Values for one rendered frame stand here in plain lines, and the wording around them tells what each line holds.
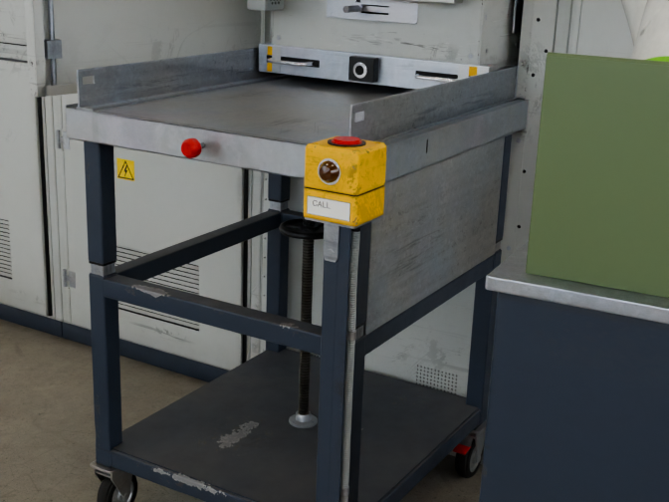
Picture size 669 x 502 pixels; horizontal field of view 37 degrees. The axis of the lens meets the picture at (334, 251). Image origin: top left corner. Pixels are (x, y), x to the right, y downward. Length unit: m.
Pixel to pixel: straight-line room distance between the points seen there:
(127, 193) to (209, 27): 0.61
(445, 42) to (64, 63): 0.75
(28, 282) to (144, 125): 1.41
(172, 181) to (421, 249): 0.99
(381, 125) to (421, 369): 0.90
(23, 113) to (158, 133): 1.25
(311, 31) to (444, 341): 0.75
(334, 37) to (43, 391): 1.22
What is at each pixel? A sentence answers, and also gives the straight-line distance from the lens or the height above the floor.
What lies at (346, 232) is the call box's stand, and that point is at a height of 0.79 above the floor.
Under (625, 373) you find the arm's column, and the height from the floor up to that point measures 0.65.
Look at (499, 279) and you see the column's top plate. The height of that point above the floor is 0.75.
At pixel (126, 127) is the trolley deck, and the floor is 0.83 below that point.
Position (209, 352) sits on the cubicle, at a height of 0.10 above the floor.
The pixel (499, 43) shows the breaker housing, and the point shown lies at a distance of 2.10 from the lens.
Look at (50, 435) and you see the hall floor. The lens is 2.52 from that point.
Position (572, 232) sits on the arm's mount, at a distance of 1.28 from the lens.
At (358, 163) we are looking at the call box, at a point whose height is 0.88.
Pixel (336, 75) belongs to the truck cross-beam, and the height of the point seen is 0.88.
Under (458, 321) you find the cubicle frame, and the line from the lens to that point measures 2.29.
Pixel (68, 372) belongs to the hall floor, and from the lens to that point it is 2.85.
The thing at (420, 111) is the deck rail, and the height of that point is 0.88.
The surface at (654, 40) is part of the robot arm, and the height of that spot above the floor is 1.04.
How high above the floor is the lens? 1.15
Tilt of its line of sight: 17 degrees down
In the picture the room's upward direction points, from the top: 2 degrees clockwise
